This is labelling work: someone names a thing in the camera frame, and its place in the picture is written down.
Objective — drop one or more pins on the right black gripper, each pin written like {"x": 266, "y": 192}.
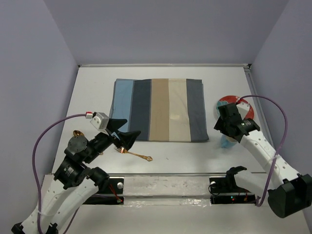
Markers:
{"x": 220, "y": 125}

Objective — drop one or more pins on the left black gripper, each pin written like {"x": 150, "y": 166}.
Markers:
{"x": 127, "y": 139}

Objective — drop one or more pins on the gold fork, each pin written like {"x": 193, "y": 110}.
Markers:
{"x": 124, "y": 151}

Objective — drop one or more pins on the light blue mug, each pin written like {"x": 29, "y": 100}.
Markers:
{"x": 227, "y": 142}

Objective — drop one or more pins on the red and teal plate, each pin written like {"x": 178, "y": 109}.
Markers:
{"x": 232, "y": 99}

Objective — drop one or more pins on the gold spoon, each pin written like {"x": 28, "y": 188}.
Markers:
{"x": 78, "y": 133}

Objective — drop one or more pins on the striped cloth placemat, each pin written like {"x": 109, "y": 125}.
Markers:
{"x": 162, "y": 109}

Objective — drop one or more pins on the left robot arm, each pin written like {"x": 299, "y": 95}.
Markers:
{"x": 73, "y": 181}

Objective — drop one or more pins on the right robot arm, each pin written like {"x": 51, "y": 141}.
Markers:
{"x": 286, "y": 190}

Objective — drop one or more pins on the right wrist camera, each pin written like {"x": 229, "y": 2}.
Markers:
{"x": 243, "y": 109}

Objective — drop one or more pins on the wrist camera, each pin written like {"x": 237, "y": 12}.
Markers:
{"x": 243, "y": 109}
{"x": 99, "y": 121}

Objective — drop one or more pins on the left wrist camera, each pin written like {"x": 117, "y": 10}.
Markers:
{"x": 99, "y": 121}

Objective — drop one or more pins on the aluminium rail right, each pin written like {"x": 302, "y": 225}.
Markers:
{"x": 258, "y": 107}

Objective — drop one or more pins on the aluminium rail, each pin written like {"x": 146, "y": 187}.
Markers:
{"x": 243, "y": 65}
{"x": 167, "y": 174}
{"x": 258, "y": 107}

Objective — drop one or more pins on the aluminium rail front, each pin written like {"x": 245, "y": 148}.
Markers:
{"x": 167, "y": 174}

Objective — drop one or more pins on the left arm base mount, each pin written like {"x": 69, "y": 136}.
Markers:
{"x": 108, "y": 193}

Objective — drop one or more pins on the aluminium rail back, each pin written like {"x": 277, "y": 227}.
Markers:
{"x": 243, "y": 65}

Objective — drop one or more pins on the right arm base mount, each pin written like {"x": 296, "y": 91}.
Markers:
{"x": 224, "y": 190}

